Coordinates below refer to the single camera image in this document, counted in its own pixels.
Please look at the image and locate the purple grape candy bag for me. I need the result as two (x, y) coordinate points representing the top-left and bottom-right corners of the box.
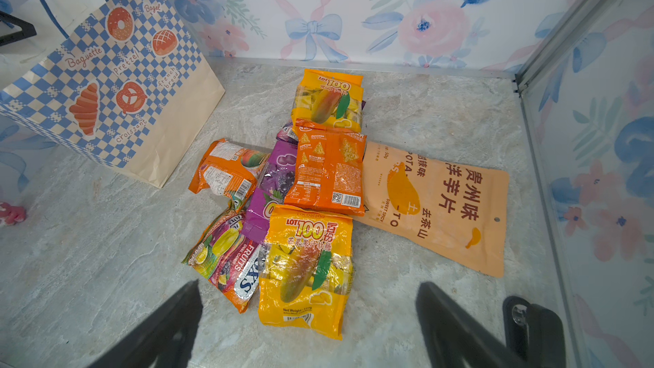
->
(243, 122), (298, 244)

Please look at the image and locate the orange corn chips bag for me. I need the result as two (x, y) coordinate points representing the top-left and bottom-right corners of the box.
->
(284, 119), (366, 216)

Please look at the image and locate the orange snack bag left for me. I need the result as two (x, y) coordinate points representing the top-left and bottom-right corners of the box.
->
(188, 138), (269, 211)

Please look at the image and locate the small pink toy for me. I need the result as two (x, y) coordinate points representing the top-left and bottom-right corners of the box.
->
(0, 202), (27, 227)

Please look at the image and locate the Fox's fruits candy bag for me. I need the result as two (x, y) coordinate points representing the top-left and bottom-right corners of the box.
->
(182, 207), (262, 313)

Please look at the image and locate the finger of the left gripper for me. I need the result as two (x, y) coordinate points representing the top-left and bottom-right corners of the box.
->
(0, 11), (37, 47)

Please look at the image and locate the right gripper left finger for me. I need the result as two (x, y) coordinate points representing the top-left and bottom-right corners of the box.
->
(91, 280), (203, 367)

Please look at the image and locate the yellow mango candy bag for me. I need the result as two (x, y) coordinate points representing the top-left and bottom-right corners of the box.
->
(291, 69), (364, 132)
(258, 205), (354, 341)

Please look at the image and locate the yellow mango candy bag rear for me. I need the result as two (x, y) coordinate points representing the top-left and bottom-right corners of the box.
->
(291, 69), (364, 132)

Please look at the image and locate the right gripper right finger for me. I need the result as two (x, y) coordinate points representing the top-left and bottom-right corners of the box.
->
(416, 282), (526, 367)

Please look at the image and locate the yellow mango candy bag front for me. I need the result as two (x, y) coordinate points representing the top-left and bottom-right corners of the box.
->
(258, 205), (354, 341)

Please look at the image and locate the blue checkered paper bag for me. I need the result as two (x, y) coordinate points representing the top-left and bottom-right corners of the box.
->
(1, 0), (225, 187)

